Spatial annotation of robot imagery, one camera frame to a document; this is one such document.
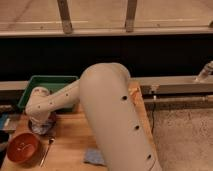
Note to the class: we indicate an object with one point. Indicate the white towel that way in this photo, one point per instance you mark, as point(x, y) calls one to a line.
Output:
point(41, 129)

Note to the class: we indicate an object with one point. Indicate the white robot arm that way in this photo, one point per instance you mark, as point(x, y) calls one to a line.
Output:
point(103, 93)

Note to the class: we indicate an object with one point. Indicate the green plastic tray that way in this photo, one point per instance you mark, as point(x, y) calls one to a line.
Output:
point(54, 84)

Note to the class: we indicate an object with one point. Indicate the orange red small toy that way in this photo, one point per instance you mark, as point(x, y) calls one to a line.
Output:
point(133, 94)

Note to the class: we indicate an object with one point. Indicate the blue sponge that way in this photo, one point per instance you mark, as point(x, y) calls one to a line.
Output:
point(94, 156)

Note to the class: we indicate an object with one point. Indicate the purple bowl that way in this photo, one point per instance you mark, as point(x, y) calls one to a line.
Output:
point(51, 120)

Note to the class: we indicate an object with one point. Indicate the metal spoon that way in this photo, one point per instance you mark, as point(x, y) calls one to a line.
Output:
point(51, 140)

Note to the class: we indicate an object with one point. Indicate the orange bowl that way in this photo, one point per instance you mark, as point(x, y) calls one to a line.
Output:
point(22, 148)

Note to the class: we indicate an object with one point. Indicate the blue object at edge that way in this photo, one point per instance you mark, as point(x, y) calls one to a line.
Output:
point(4, 122)

